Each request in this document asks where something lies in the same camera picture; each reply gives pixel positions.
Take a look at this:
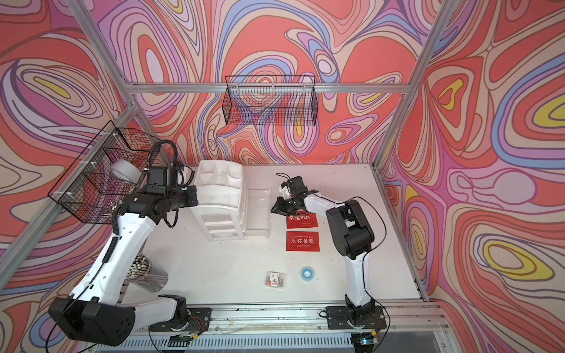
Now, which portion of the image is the red postcard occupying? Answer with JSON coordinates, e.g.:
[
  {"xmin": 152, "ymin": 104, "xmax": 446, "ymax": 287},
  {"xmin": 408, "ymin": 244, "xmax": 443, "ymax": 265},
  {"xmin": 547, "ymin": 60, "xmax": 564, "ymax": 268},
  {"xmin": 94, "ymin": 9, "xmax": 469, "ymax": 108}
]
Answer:
[
  {"xmin": 286, "ymin": 213, "xmax": 319, "ymax": 229},
  {"xmin": 285, "ymin": 231, "xmax": 320, "ymax": 252}
]

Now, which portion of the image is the white plastic drawer organizer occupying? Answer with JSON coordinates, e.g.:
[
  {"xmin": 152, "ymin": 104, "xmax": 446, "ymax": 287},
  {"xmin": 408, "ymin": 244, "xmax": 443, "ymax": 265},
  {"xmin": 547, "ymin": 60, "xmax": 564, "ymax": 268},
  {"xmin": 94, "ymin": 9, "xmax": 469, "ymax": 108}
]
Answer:
[{"xmin": 191, "ymin": 160, "xmax": 247, "ymax": 241}]

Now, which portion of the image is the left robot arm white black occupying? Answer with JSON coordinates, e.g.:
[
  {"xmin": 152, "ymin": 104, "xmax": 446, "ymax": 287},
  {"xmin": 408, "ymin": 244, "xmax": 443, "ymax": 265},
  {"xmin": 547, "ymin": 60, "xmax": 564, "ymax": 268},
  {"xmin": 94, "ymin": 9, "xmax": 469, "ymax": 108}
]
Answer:
[{"xmin": 48, "ymin": 185, "xmax": 199, "ymax": 347}]

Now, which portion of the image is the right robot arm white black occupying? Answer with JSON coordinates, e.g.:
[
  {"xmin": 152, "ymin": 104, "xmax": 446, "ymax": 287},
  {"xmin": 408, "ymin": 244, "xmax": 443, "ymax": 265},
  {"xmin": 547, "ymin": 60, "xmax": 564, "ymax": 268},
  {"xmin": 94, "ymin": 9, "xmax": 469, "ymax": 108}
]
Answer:
[{"xmin": 271, "ymin": 191, "xmax": 376, "ymax": 325}]

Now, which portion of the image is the white tape roll in basket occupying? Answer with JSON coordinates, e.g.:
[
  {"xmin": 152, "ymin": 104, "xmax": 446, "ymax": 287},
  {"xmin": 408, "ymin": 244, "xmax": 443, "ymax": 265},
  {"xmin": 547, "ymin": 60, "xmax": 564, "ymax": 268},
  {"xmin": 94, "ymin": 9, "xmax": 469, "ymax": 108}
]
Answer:
[{"xmin": 110, "ymin": 159, "xmax": 142, "ymax": 184}]

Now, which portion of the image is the blue tape roll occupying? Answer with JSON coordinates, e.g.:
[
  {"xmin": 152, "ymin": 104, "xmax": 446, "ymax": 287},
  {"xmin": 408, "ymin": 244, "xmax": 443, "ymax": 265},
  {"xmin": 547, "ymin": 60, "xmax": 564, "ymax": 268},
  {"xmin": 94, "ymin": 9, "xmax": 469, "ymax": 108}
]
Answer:
[{"xmin": 300, "ymin": 266, "xmax": 315, "ymax": 282}]

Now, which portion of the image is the metal cup with pens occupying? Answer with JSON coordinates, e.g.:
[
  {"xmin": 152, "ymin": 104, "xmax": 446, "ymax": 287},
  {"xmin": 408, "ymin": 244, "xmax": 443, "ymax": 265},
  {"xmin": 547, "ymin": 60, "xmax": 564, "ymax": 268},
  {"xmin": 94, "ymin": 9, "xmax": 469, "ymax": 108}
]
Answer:
[{"xmin": 126, "ymin": 254, "xmax": 169, "ymax": 293}]

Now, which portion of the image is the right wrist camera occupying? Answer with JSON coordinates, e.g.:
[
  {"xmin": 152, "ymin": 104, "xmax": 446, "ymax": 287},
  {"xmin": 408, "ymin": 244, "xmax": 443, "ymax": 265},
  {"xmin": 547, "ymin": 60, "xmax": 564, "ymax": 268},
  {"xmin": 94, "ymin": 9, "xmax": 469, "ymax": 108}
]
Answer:
[{"xmin": 280, "ymin": 176, "xmax": 308, "ymax": 199}]

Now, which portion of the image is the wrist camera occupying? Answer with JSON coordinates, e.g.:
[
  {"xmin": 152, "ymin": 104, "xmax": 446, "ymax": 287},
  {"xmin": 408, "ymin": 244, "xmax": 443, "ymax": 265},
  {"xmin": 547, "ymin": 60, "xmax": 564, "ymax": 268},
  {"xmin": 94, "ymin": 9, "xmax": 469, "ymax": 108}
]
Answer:
[
  {"xmin": 280, "ymin": 176, "xmax": 308, "ymax": 199},
  {"xmin": 145, "ymin": 163, "xmax": 195, "ymax": 196}
]

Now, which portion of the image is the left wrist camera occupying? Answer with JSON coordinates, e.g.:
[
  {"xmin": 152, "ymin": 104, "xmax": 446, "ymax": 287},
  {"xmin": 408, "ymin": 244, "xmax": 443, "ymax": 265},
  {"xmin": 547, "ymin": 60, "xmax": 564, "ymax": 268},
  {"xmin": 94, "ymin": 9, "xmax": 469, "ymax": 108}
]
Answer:
[{"xmin": 145, "ymin": 163, "xmax": 195, "ymax": 196}]

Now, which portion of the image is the black wire basket left wall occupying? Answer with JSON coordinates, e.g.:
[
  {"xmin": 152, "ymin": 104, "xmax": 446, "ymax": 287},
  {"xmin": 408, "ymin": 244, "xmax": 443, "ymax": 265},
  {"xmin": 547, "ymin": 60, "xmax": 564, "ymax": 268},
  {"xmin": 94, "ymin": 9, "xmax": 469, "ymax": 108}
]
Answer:
[{"xmin": 48, "ymin": 122, "xmax": 159, "ymax": 224}]

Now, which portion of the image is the black wire basket wall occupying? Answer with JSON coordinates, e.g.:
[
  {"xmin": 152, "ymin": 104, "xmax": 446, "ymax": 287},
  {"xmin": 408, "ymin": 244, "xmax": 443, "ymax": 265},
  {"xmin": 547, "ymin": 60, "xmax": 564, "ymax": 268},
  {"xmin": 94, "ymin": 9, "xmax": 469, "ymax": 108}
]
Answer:
[
  {"xmin": 222, "ymin": 74, "xmax": 319, "ymax": 126},
  {"xmin": 48, "ymin": 122, "xmax": 159, "ymax": 224}
]

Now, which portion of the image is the black wire basket back wall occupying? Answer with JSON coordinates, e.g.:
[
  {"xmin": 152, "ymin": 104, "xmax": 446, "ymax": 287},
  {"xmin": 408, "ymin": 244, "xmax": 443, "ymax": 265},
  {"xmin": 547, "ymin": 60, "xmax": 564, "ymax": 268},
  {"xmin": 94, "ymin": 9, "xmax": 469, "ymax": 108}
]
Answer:
[{"xmin": 222, "ymin": 74, "xmax": 319, "ymax": 126}]

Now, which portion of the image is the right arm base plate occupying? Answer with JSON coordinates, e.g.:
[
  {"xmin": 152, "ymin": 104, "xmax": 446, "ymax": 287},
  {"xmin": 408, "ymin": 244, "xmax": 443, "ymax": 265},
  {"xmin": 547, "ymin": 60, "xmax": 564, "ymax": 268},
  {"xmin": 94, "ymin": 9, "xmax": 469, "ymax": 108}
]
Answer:
[{"xmin": 323, "ymin": 305, "xmax": 388, "ymax": 332}]

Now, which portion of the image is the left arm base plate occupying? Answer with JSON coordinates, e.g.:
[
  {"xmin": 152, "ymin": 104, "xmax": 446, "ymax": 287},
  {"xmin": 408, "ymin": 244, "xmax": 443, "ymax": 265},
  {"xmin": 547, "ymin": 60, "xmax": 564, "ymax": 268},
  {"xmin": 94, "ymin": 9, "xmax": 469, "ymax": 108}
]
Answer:
[{"xmin": 149, "ymin": 307, "xmax": 212, "ymax": 334}]

